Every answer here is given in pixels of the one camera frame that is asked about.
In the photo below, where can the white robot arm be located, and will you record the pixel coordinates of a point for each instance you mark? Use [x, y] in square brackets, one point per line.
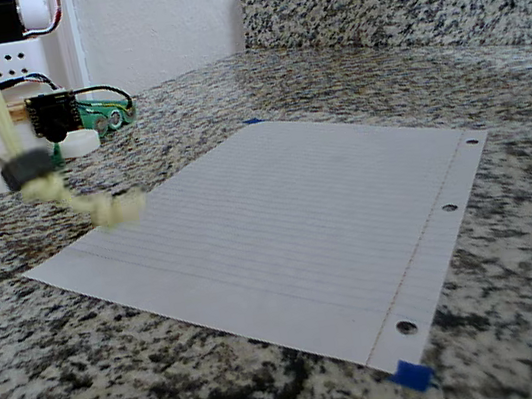
[11, 57]

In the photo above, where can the black hex nut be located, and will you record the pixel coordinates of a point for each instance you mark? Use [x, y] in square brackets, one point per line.
[28, 168]

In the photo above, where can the lined paper sheet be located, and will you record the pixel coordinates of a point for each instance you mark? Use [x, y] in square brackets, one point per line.
[301, 229]

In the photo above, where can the green circuit board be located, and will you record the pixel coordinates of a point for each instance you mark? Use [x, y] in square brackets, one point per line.
[106, 116]

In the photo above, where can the black circuit board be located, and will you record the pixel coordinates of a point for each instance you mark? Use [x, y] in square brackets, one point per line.
[52, 114]

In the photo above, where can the blue tape piece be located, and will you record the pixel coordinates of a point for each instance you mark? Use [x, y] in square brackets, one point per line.
[252, 121]
[412, 374]

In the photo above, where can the green table clamp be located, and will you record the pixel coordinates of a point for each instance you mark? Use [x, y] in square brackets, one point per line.
[56, 154]

